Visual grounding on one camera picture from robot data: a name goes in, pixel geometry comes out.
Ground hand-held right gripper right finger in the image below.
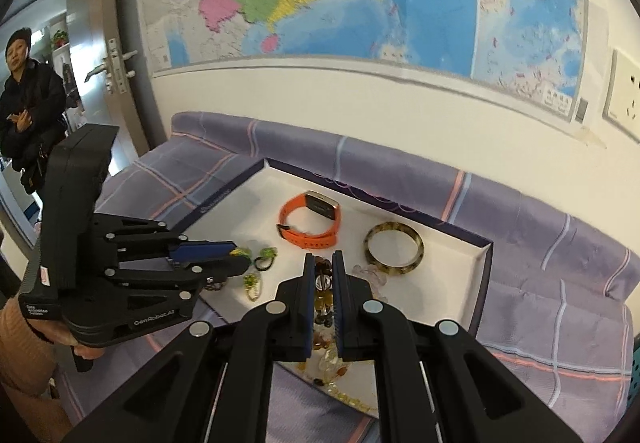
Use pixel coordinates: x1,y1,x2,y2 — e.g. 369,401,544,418
331,250,583,443

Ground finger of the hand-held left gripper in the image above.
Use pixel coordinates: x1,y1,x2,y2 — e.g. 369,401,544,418
92,214,239,268
102,254,251,305

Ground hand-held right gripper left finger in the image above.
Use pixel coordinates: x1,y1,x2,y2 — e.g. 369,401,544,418
65,250,317,443

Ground multicolour stone bead necklace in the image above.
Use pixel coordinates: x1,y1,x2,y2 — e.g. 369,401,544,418
297,253,352,381

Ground dark blue white-lined tray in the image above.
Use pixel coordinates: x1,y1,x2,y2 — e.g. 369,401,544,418
187,157,496,421

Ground person's left forearm tan sleeve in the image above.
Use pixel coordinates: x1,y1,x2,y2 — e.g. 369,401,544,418
0,295,76,443

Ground person's left hand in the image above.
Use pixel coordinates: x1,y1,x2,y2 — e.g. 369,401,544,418
37,323,108,362

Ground tortoiseshell bangle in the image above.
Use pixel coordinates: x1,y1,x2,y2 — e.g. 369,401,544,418
363,221,426,277

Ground teal perforated basket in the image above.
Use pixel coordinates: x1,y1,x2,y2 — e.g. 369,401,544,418
630,333,640,405

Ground clear crystal bracelet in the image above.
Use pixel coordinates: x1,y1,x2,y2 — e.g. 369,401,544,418
351,264,389,302

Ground green bead hair tie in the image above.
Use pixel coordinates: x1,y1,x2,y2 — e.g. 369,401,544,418
252,245,279,272

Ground orange strap watch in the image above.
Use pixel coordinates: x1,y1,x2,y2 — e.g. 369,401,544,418
276,190,344,249

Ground silver door handle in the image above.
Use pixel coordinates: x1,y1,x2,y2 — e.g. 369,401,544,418
84,38,139,97

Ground white wall socket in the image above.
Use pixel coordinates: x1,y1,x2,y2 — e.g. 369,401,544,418
602,48,640,144

